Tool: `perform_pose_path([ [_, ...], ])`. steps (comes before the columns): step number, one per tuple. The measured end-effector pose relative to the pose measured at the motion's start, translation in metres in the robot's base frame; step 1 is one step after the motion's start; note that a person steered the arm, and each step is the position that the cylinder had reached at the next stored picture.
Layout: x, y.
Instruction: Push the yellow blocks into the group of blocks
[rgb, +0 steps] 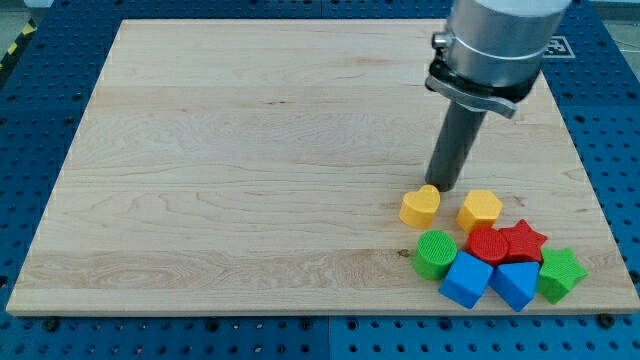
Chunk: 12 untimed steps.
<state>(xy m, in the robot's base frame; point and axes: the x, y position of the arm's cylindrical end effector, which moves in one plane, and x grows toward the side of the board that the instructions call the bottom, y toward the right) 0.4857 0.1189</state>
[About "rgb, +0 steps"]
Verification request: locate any red cylinder block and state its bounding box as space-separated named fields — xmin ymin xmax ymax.
xmin=464 ymin=227 xmax=509 ymax=266

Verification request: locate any red star block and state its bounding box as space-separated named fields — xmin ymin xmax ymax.
xmin=498 ymin=219 xmax=548 ymax=263

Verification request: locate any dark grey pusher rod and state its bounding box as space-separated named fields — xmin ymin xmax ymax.
xmin=425 ymin=102 xmax=486 ymax=192

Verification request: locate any green cylinder block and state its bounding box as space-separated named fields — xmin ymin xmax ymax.
xmin=412 ymin=230 xmax=458 ymax=280

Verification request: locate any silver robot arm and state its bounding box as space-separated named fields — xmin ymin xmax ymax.
xmin=425 ymin=0 xmax=570 ymax=118

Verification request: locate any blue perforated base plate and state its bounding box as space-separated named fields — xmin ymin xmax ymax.
xmin=1 ymin=0 xmax=639 ymax=359

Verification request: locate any blue cube block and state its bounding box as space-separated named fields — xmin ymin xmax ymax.
xmin=439 ymin=251 xmax=494 ymax=309

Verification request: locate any fiducial marker tag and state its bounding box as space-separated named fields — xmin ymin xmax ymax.
xmin=543 ymin=35 xmax=575 ymax=59

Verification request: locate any yellow hexagon block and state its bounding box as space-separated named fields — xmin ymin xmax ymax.
xmin=456 ymin=189 xmax=503 ymax=234

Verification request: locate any light wooden board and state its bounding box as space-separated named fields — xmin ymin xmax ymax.
xmin=5 ymin=18 xmax=640 ymax=318

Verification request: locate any yellow heart block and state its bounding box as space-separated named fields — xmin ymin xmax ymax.
xmin=399 ymin=185 xmax=440 ymax=229

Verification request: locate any blue pentagon block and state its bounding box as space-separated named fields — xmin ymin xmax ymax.
xmin=489 ymin=262 xmax=540 ymax=312

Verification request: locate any green star block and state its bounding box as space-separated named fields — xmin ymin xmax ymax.
xmin=536 ymin=247 xmax=589 ymax=304

